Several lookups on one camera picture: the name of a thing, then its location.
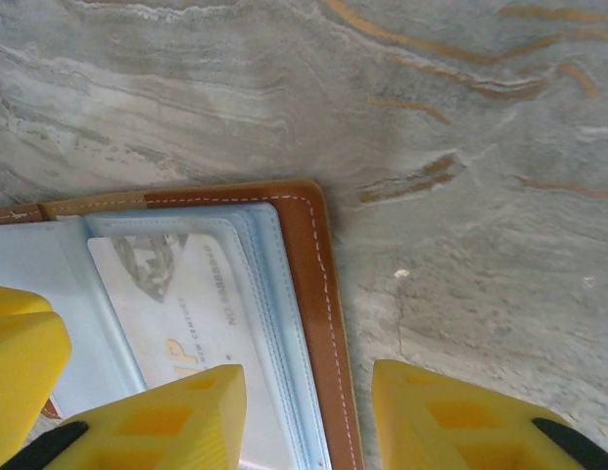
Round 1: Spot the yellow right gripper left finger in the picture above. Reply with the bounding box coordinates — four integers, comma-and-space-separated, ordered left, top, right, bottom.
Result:
0, 364, 248, 470

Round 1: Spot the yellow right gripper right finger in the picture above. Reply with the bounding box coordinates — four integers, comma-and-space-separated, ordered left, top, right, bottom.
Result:
371, 359, 608, 470

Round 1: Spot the white VIP card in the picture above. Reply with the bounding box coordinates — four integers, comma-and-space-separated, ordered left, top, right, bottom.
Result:
86, 230, 288, 470

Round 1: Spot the brown leather card holder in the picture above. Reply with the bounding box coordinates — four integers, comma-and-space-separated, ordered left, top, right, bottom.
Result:
0, 178, 366, 470

